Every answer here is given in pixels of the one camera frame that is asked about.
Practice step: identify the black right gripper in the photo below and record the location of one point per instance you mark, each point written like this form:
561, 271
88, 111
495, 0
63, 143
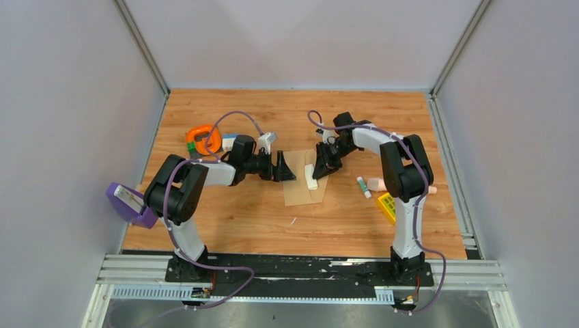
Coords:
325, 165

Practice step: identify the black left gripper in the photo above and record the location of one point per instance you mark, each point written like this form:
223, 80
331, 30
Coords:
281, 173

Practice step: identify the lined letter paper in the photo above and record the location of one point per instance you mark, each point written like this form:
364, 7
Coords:
310, 180

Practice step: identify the tan paper envelope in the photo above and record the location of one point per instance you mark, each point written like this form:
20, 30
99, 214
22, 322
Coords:
297, 192

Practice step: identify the white green glue stick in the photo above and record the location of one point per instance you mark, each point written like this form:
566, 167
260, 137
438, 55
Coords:
363, 186

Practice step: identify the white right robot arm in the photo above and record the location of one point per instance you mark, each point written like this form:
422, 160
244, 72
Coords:
406, 171

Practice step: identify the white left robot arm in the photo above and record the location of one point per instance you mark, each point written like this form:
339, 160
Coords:
175, 191

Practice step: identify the pink toy microphone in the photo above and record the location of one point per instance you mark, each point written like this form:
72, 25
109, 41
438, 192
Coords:
378, 185

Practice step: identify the white and blue building block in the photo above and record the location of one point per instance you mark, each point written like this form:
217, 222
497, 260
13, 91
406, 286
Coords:
228, 141

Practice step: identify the yellow building block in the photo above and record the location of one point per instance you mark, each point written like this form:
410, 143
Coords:
387, 205

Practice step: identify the orange curved toy track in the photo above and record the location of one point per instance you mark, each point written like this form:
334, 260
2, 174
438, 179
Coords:
206, 137

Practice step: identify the dark grey building plate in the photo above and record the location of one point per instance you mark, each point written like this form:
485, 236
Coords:
194, 154

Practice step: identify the purple box with card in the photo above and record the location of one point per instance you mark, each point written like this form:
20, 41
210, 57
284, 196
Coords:
130, 206

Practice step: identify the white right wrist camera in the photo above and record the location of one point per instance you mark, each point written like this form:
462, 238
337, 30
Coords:
328, 136

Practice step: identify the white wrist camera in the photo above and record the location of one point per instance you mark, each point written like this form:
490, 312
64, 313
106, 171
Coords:
328, 136
265, 141

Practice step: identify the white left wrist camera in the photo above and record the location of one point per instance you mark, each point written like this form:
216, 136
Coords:
265, 141

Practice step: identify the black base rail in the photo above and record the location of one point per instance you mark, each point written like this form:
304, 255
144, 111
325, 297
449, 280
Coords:
258, 275

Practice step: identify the white slotted cable duct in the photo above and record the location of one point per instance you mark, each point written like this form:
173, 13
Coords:
182, 293

